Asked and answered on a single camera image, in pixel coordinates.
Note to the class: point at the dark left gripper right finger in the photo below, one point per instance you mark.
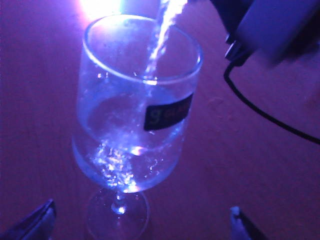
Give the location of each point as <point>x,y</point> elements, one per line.
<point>241,226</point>

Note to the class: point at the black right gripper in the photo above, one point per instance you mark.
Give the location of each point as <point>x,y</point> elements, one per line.
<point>230,13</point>

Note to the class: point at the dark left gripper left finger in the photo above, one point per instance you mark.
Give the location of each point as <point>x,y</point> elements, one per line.
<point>40,222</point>

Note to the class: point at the clear stemmed wine glass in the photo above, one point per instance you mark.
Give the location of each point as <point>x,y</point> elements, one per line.
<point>120,120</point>

